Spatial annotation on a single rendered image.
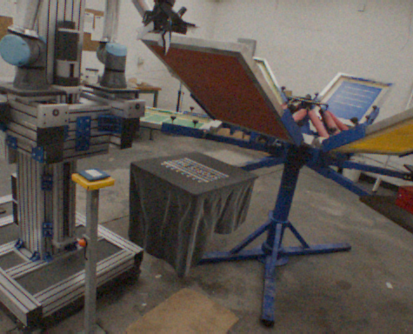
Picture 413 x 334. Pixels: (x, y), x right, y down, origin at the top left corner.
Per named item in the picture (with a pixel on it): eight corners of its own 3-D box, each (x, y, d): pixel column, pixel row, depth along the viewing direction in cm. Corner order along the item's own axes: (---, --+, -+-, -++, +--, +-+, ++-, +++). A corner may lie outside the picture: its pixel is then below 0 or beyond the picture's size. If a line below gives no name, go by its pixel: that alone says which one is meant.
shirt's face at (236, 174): (195, 195, 141) (195, 194, 140) (130, 163, 166) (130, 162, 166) (257, 176, 176) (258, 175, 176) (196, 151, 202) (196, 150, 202)
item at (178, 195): (182, 281, 153) (195, 195, 140) (123, 238, 179) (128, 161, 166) (187, 278, 155) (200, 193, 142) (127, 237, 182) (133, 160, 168)
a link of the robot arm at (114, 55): (107, 69, 176) (109, 42, 172) (100, 66, 186) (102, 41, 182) (129, 70, 183) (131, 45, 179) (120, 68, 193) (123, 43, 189)
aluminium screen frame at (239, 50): (240, 51, 121) (244, 43, 122) (139, 38, 155) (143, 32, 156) (297, 145, 184) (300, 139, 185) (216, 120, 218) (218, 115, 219)
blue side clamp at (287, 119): (282, 120, 159) (288, 108, 160) (272, 117, 162) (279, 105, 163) (298, 147, 183) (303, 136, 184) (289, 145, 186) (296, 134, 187)
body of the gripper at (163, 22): (154, 32, 134) (163, 4, 133) (168, 34, 129) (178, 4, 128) (140, 23, 128) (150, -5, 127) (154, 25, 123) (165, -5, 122)
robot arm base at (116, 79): (93, 84, 184) (95, 66, 181) (114, 84, 197) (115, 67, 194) (112, 89, 177) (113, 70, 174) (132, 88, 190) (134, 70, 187)
